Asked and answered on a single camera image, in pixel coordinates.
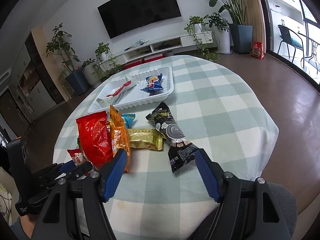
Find black sesame snack packet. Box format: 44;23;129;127
146;102;199;173

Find black balcony chair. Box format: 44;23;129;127
277;24;305;68

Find left tall potted plant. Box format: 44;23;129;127
45;23;89;95

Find black wall television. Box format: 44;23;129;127
98;0;181;38

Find wooden shelf cabinet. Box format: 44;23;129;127
9;27;71;123

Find white red snack packet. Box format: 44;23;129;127
95;76;138;108

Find red snack bag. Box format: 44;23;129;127
76;111;113;170

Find white plastic tray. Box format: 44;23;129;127
88;66;174;114

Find plant in white pot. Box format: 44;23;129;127
205;12;232;55

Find gold snack packet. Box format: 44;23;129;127
127;128;163;151

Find person's left hand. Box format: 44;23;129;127
20;214;39;239

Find orange snack packet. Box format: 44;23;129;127
110;105;131;173

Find small trailing plant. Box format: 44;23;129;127
184;16;220;62
95;42;124;81

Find blue cartoon snack packet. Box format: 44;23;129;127
121;114;136;128

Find red bag on floor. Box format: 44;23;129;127
251;41;264;60

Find white tv cabinet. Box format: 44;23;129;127
113;31;214;65

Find green white checkered tablecloth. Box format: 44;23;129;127
53;55;279;239

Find left plant ribbed pot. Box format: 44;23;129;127
81;58;101;88

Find blue red snack packet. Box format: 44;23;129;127
141;73;164;95

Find tall plant dark pot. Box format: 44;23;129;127
209;0;253;54

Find left small trailing plant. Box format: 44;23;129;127
95;42;124;81

